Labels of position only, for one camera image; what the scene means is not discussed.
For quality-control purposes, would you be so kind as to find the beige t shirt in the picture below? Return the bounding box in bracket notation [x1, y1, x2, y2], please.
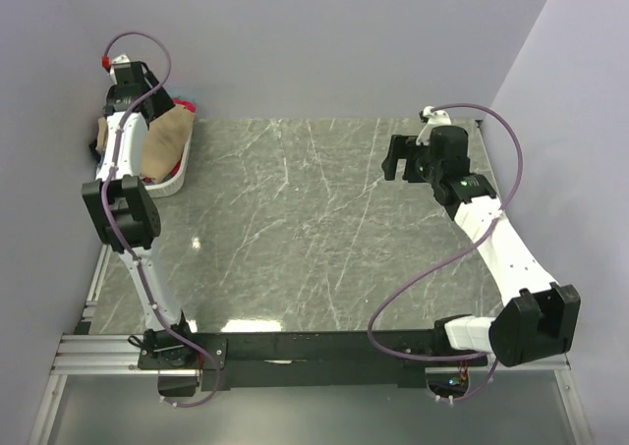
[96, 104, 195, 184]

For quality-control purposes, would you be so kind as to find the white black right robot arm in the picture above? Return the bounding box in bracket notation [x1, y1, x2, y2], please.
[382, 125, 581, 366]

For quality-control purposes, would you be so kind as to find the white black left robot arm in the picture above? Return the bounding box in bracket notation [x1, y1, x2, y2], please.
[82, 56, 200, 369]

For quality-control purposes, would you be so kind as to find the red t shirt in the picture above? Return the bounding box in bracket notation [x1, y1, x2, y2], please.
[173, 98, 197, 114]

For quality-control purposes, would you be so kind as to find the black garment in basket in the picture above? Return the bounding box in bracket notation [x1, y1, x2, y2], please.
[88, 139, 101, 163]

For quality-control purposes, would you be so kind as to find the white perforated laundry basket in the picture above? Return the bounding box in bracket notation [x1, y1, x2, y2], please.
[95, 113, 192, 198]

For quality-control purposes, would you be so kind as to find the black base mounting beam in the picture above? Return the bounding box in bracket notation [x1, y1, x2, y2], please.
[137, 328, 492, 397]

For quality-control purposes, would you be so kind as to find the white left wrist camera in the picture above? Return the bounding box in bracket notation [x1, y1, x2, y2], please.
[101, 54, 131, 75]

